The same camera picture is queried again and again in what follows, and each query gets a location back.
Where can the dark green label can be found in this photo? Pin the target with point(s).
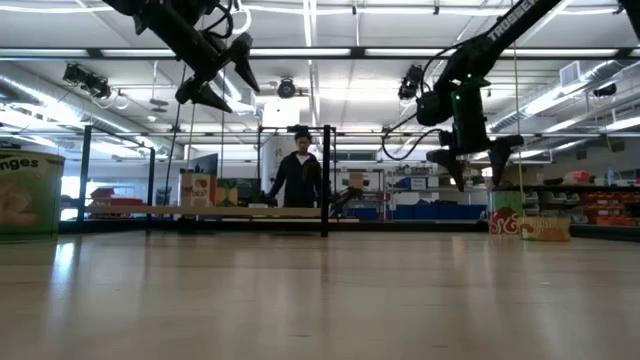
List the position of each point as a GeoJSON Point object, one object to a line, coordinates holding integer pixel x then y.
{"type": "Point", "coordinates": [227, 195]}

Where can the dark storage shelf unit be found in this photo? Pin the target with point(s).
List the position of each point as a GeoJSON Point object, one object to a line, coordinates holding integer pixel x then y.
{"type": "Point", "coordinates": [550, 189]}

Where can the tomato label can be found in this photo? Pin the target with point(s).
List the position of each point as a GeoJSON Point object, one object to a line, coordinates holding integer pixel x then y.
{"type": "Point", "coordinates": [197, 192]}

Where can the orange storage bins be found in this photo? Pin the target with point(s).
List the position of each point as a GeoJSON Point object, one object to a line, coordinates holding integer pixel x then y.
{"type": "Point", "coordinates": [607, 207]}

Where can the red box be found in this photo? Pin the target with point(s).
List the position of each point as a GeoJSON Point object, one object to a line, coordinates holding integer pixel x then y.
{"type": "Point", "coordinates": [117, 200]}

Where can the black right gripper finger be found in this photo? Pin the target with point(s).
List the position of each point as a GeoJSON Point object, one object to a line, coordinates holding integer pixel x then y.
{"type": "Point", "coordinates": [450, 162]}
{"type": "Point", "coordinates": [502, 147]}

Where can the cardboard box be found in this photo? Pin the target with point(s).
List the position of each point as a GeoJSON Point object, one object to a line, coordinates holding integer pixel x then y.
{"type": "Point", "coordinates": [356, 181]}

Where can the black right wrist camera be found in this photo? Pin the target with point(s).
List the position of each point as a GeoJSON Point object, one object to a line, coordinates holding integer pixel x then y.
{"type": "Point", "coordinates": [434, 107]}

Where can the round black overhead camera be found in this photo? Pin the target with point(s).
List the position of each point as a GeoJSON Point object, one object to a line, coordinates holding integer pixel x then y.
{"type": "Point", "coordinates": [286, 89]}

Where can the short yellow label can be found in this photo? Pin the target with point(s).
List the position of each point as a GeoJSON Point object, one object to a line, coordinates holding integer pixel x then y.
{"type": "Point", "coordinates": [545, 229]}

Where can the pineapple label can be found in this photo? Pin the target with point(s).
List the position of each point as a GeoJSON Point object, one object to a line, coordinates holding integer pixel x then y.
{"type": "Point", "coordinates": [505, 215]}

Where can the black aluminium rig frame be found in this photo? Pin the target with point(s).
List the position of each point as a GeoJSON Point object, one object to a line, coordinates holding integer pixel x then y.
{"type": "Point", "coordinates": [400, 226]}

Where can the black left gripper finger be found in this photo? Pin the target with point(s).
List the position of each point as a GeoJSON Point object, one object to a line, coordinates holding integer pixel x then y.
{"type": "Point", "coordinates": [200, 95]}
{"type": "Point", "coordinates": [245, 55]}

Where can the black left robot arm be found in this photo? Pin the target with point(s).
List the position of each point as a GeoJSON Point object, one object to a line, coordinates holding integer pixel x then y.
{"type": "Point", "coordinates": [160, 25]}

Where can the long blue storage bin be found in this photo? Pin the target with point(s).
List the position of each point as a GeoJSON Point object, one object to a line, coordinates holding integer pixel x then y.
{"type": "Point", "coordinates": [440, 211]}

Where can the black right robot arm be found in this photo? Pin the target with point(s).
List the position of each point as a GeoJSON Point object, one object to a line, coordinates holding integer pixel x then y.
{"type": "Point", "coordinates": [500, 35]}

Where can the person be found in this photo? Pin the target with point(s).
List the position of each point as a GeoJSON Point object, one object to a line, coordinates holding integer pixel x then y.
{"type": "Point", "coordinates": [300, 185]}

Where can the black ceiling-hung device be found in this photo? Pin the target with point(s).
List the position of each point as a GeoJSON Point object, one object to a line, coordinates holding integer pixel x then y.
{"type": "Point", "coordinates": [411, 82]}
{"type": "Point", "coordinates": [85, 80]}

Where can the background black robot arm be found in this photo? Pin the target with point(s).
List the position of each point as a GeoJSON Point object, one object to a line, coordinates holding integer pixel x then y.
{"type": "Point", "coordinates": [345, 200]}

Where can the metal storage rack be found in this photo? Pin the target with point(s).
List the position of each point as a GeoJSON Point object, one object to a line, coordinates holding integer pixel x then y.
{"type": "Point", "coordinates": [390, 172]}

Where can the green oranges label can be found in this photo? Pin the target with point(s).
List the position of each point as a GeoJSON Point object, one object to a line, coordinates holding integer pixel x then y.
{"type": "Point", "coordinates": [30, 200]}

